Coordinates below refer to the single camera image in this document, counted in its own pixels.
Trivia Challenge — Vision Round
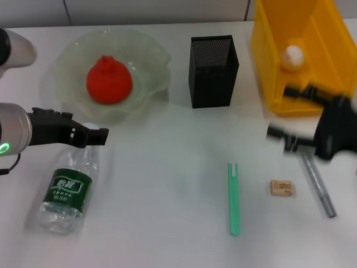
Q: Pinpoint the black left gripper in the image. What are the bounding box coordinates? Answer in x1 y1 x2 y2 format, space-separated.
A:
27 107 109 148

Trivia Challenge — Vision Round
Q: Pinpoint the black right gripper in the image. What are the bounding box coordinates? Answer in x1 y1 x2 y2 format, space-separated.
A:
266 84 357 161

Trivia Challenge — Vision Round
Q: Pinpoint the orange fruit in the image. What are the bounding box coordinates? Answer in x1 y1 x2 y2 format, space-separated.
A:
85 55 133 105

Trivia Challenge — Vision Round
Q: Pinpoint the clear water bottle green label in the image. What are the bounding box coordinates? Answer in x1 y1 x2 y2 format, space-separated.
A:
37 122 101 235

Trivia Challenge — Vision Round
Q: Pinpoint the white paper ball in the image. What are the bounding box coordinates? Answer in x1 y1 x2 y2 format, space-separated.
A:
280 44 305 70

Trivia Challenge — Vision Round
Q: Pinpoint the beige eraser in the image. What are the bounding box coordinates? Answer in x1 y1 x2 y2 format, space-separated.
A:
269 179 295 197

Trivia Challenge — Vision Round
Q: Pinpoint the silver glitter pen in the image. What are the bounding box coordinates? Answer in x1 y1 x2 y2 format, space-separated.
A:
302 152 337 219

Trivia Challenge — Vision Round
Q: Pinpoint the green pen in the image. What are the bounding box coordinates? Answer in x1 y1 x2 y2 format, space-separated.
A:
227 161 241 237

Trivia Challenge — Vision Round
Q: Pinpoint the black mesh pen holder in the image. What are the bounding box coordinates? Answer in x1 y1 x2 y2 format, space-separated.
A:
189 35 240 109

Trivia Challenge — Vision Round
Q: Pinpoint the clear glass fruit plate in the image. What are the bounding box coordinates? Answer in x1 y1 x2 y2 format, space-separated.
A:
54 27 171 126

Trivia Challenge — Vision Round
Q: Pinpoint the yellow plastic storage bin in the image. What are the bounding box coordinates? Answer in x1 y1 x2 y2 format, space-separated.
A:
250 0 357 117

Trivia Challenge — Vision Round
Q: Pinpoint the left gripper cable with connector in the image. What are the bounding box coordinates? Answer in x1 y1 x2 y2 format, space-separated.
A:
0 152 22 175

